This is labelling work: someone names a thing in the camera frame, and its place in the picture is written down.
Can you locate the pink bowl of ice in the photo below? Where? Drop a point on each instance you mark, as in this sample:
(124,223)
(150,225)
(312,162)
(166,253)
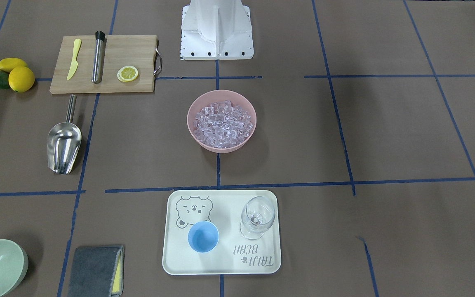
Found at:
(221,121)

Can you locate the steel ice scoop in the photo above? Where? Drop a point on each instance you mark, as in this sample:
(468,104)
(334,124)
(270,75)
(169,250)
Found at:
(63,142)

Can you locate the blue plastic cup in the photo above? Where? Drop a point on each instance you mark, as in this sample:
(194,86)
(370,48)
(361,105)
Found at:
(203,236)

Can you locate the clear wine glass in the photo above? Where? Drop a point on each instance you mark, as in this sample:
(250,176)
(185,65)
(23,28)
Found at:
(257,217)

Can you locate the cream bear serving tray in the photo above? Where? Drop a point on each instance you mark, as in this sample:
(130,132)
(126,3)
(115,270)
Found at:
(234,254)

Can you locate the lemon slice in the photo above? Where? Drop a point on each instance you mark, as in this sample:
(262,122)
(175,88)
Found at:
(127,74)

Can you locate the wooden cutting board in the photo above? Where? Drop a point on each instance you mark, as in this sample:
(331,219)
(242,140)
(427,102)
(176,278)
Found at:
(120,50)

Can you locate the steel muddler black tip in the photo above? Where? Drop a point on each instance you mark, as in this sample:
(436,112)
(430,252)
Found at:
(100,45)

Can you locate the grey yellow sponge cloth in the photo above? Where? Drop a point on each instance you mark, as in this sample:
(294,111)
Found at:
(97,271)

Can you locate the yellow plastic knife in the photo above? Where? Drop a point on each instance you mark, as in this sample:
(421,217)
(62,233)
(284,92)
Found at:
(74,63)

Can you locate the yellow lemon front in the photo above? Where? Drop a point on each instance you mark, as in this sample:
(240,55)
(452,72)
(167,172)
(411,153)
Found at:
(21,79)

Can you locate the yellow lemon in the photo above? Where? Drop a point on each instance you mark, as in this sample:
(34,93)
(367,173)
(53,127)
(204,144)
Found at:
(9,64)
(21,79)

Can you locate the yellow lemon back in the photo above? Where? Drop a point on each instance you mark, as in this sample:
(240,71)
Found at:
(9,64)

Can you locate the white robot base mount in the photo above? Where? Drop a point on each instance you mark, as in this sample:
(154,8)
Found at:
(216,30)

